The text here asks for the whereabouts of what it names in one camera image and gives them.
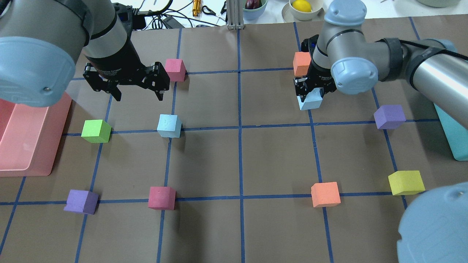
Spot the far orange block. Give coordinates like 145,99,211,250
293,52,311,77

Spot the left purple block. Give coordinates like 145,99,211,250
64,189,99,214

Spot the aluminium frame post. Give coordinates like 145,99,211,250
226,0,245,30

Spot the purple block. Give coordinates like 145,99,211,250
373,104,406,130
64,189,99,214

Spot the right purple block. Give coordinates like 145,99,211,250
373,104,406,130

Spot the orange block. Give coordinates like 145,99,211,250
311,182,341,208
293,52,311,77

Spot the green block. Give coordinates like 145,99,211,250
81,119,112,143

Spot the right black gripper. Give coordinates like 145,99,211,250
294,64,337,103

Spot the yellow block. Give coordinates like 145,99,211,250
388,170,426,196

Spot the cyan tray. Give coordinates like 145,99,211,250
434,104,468,161

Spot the beige bowl with lemon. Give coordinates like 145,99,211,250
282,0,324,22

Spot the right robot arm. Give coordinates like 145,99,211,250
294,0,467,263

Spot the brass cylinder tool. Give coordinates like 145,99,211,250
192,0,202,17

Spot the blue bowl with fruit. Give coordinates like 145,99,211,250
242,0,268,20

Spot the pink block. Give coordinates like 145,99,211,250
165,58,186,82
147,187,177,210

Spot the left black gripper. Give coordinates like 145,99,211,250
83,58,170,102

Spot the left near pink block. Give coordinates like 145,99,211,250
147,187,177,210

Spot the near orange block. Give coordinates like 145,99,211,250
311,182,341,208

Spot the pink tray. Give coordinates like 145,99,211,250
0,93,72,178

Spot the light blue block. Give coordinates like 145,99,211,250
297,88,323,111
157,114,182,138

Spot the left far pink block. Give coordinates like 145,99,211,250
165,58,186,82

